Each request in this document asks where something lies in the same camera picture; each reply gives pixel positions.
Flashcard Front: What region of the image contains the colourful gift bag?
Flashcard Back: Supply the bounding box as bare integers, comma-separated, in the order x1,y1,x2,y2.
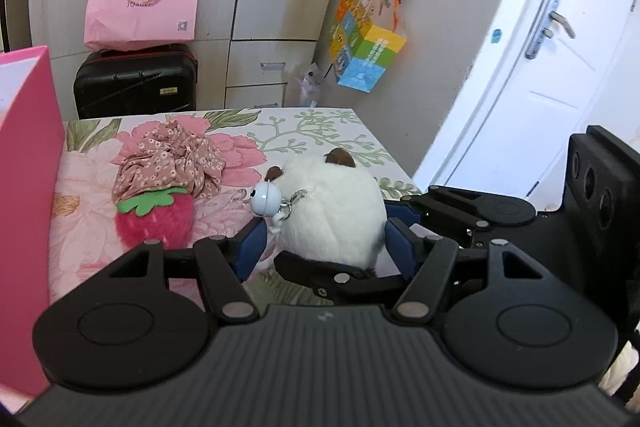
329,0,407,92

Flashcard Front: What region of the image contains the silver door handle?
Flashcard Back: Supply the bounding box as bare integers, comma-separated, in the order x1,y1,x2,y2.
525,0,576,60

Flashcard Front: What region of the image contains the white plush with brown ears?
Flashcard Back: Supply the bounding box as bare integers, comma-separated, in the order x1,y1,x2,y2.
264,148,388,270

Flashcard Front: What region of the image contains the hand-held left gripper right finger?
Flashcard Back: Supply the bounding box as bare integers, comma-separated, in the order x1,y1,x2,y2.
384,217,546,324

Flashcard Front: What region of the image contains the pale blue ball keychain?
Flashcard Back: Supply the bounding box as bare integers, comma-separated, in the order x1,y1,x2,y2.
249,179,308,235

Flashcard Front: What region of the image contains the pink storage box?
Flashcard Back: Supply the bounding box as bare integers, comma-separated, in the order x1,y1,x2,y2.
0,46,66,398

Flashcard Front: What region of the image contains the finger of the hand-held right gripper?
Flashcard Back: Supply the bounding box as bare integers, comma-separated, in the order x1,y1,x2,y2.
385,184,493,229
274,251,416,305

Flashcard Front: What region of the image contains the clear plastic bag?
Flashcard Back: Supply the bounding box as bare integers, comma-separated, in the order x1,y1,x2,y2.
299,63,321,108

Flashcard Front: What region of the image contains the red strawberry plush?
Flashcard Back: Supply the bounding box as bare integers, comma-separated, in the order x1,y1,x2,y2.
115,187,197,250

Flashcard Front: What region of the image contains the white door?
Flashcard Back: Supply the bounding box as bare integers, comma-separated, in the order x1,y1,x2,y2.
412,0,640,212

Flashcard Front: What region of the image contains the black suitcase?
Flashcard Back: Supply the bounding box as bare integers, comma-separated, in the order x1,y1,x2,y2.
73,43,198,120

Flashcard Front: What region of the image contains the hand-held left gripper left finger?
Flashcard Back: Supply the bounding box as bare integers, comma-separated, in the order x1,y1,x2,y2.
109,217,268,324

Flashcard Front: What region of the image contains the floral fabric scrunchie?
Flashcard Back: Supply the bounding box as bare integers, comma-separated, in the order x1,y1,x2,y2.
111,117,227,208

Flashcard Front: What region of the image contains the floral bed sheet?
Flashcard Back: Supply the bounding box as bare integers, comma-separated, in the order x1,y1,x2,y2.
47,107,423,308

